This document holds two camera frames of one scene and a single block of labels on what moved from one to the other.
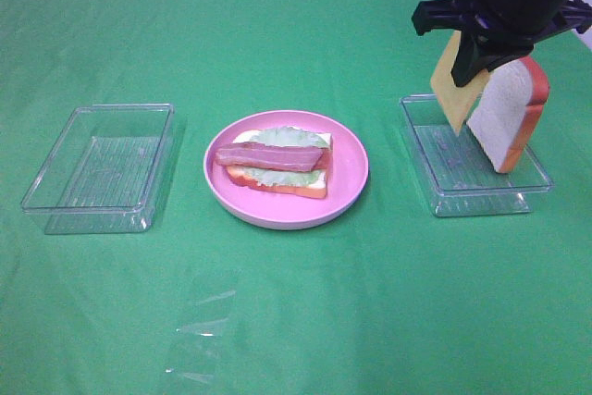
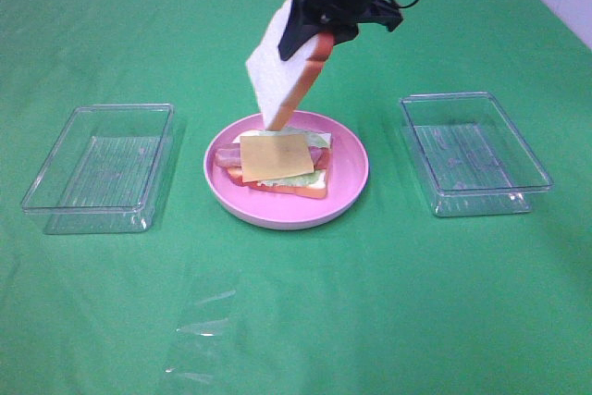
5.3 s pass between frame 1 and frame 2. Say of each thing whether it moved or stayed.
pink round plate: stayed
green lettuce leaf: stayed
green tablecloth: stayed
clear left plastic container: stayed
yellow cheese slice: moved
